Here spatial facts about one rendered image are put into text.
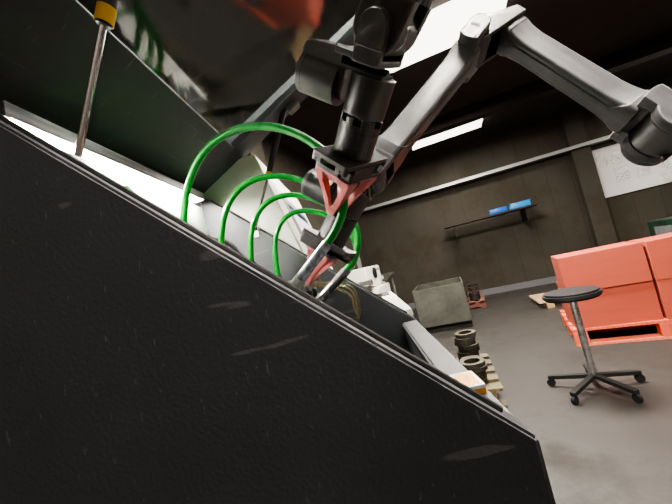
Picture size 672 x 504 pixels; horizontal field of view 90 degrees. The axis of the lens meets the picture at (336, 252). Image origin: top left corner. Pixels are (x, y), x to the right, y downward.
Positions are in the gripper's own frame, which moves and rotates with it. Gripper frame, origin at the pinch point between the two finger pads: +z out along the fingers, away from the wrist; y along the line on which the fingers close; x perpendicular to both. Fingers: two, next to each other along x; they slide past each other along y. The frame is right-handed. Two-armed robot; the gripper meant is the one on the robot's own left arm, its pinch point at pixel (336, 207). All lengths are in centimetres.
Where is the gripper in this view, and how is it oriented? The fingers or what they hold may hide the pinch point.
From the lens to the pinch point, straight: 53.9
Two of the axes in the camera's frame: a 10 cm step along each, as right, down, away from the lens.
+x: 7.3, 5.4, -4.1
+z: -2.4, 7.7, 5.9
